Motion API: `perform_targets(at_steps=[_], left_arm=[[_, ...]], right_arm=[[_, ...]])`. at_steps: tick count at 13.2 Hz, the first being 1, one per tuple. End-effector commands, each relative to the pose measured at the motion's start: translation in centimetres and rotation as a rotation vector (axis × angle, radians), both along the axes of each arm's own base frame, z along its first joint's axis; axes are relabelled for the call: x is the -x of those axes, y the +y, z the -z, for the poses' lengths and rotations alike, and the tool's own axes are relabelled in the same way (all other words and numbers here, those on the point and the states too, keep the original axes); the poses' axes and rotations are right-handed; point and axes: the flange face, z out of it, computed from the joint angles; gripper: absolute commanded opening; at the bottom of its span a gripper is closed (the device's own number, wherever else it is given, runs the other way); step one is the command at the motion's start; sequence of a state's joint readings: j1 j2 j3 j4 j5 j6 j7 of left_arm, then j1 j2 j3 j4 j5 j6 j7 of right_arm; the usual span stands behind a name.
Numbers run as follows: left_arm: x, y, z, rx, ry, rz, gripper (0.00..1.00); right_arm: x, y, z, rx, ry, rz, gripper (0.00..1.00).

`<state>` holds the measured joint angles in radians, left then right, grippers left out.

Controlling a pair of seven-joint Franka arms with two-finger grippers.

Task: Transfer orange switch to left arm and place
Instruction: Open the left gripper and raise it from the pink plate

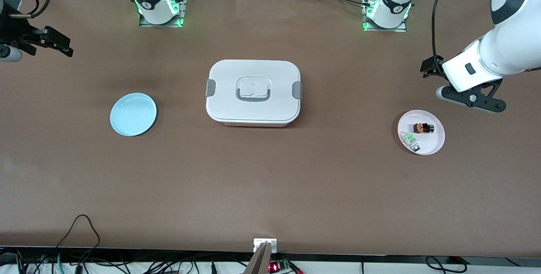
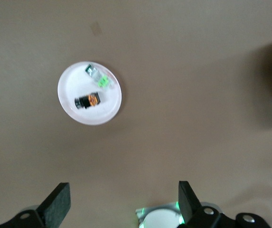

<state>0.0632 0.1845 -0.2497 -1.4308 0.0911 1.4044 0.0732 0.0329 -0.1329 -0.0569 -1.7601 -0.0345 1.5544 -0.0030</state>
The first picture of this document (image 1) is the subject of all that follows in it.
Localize grey camera mount beam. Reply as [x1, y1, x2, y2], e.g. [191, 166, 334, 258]
[244, 242, 273, 274]

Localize white lidded lunch box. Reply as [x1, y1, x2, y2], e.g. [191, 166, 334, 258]
[205, 59, 303, 128]

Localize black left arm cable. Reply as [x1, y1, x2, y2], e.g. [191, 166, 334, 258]
[431, 0, 456, 61]

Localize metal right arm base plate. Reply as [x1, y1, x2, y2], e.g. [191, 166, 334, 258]
[139, 0, 187, 28]

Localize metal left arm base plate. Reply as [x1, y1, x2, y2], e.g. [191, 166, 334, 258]
[361, 0, 407, 33]

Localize light blue round plate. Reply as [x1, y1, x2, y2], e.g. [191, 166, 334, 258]
[110, 93, 157, 137]

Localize black looped table-edge cable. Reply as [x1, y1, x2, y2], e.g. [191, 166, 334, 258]
[55, 214, 101, 249]

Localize black coiled cable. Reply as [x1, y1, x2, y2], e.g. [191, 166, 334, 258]
[425, 256, 467, 274]

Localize circuit board with red display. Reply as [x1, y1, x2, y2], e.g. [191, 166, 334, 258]
[268, 258, 293, 273]

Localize pink round plate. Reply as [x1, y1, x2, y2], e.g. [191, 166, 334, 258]
[397, 110, 445, 155]

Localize small white metal bracket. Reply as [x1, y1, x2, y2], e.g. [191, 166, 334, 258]
[254, 238, 278, 253]

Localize green and clear switch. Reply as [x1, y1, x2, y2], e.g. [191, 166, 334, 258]
[400, 131, 421, 153]

